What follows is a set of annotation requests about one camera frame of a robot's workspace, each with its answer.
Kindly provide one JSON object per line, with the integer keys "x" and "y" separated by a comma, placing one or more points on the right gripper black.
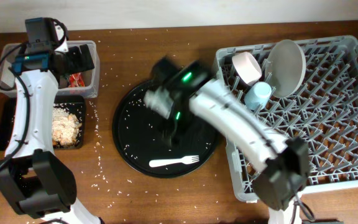
{"x": 181, "y": 119}

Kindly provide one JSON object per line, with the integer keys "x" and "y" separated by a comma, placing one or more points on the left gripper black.
{"x": 83, "y": 64}

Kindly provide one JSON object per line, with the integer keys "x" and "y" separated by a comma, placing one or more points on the red snack wrapper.
{"x": 75, "y": 80}

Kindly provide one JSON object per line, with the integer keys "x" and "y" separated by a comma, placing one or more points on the white plastic fork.
{"x": 164, "y": 162}

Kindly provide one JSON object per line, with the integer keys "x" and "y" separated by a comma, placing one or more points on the oats and nuts food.
{"x": 65, "y": 128}

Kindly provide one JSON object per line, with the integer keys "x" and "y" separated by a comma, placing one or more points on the light blue plastic cup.
{"x": 258, "y": 95}

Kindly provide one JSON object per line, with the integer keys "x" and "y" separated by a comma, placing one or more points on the pink bowl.
{"x": 247, "y": 68}

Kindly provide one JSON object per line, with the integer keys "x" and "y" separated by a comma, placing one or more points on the grey plate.
{"x": 286, "y": 68}

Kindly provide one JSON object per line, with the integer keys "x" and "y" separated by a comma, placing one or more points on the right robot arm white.
{"x": 282, "y": 162}

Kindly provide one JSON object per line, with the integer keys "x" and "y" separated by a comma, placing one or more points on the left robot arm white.
{"x": 32, "y": 179}

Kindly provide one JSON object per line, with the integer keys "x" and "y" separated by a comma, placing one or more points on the clear plastic bin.
{"x": 50, "y": 68}

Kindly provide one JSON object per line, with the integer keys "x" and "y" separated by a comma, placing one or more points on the black rectangular tray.
{"x": 73, "y": 104}

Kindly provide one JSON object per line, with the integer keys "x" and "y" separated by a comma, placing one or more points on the round black tray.
{"x": 137, "y": 134}

